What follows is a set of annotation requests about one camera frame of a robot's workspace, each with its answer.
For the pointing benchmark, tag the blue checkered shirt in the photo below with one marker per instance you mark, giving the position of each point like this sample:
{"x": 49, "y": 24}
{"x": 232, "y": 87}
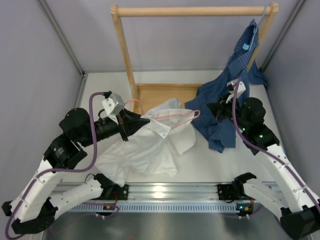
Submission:
{"x": 210, "y": 98}

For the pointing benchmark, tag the aluminium mounting rail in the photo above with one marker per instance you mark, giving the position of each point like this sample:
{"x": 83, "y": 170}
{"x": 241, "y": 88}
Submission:
{"x": 170, "y": 191}

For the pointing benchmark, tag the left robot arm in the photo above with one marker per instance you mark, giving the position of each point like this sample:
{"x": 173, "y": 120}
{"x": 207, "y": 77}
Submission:
{"x": 37, "y": 208}

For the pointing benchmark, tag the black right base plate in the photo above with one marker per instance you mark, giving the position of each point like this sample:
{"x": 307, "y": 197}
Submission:
{"x": 227, "y": 193}

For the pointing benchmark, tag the pink wire hanger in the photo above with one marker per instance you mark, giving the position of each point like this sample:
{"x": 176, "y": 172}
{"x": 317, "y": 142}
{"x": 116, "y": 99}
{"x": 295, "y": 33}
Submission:
{"x": 196, "y": 113}

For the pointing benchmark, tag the slotted grey cable duct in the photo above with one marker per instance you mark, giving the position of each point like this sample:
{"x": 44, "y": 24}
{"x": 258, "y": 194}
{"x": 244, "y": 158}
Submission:
{"x": 161, "y": 207}

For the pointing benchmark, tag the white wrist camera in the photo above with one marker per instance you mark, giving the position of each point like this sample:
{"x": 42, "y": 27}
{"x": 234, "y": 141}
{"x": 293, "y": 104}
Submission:
{"x": 113, "y": 105}
{"x": 235, "y": 87}

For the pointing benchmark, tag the aluminium frame post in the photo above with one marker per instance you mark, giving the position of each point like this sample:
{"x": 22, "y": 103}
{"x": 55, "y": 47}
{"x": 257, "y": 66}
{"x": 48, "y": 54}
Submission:
{"x": 284, "y": 65}
{"x": 67, "y": 47}

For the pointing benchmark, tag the white shirt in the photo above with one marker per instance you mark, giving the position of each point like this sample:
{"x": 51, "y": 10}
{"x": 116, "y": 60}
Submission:
{"x": 151, "y": 150}

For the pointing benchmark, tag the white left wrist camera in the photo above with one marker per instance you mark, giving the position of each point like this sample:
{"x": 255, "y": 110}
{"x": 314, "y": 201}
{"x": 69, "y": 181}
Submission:
{"x": 113, "y": 105}

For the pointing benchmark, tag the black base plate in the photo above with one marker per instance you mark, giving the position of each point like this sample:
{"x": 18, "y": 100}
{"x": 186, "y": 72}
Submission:
{"x": 121, "y": 193}
{"x": 227, "y": 193}

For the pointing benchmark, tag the wooden clothes rack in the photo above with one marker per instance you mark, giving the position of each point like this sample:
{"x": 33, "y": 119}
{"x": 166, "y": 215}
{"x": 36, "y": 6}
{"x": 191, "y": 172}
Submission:
{"x": 181, "y": 35}

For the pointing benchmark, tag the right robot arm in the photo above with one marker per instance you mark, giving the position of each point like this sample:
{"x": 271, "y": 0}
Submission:
{"x": 296, "y": 206}

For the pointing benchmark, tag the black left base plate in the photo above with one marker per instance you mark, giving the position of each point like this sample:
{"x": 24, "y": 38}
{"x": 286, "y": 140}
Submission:
{"x": 121, "y": 193}

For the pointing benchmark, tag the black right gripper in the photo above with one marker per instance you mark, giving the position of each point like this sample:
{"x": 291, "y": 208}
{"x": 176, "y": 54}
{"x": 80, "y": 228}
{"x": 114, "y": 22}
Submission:
{"x": 217, "y": 108}

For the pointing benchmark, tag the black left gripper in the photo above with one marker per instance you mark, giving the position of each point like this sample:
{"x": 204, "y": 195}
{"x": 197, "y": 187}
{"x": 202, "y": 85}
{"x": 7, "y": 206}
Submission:
{"x": 132, "y": 121}

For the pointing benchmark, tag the right aluminium frame post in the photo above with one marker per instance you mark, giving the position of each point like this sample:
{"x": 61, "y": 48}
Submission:
{"x": 284, "y": 65}

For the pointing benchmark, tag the left aluminium frame post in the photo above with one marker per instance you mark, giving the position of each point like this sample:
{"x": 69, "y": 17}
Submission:
{"x": 67, "y": 47}

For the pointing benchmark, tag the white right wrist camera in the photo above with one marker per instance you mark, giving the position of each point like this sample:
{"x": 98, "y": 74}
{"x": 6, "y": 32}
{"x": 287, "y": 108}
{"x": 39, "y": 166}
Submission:
{"x": 235, "y": 87}

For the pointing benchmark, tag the light blue wire hanger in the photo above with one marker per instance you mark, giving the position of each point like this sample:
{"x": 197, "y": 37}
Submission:
{"x": 260, "y": 22}

